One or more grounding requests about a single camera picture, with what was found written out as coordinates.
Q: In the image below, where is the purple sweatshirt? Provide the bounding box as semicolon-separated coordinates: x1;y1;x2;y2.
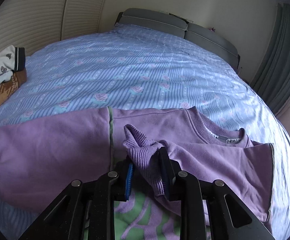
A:
0;107;274;239

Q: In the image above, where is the teal curtain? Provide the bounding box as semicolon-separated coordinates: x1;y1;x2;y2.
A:
251;3;290;115

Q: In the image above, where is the white patterned garment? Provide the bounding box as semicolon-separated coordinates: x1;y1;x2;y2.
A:
0;45;26;84

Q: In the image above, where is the brown plaid garment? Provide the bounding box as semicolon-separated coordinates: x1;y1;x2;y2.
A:
0;69;27;106

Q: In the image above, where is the grey padded headboard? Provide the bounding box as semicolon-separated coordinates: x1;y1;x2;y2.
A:
116;8;240;72

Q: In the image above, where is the cream louvered wardrobe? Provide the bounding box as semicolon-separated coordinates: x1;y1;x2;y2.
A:
0;0;105;55

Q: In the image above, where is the blue floral bed sheet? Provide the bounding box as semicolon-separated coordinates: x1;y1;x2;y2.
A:
0;24;290;239

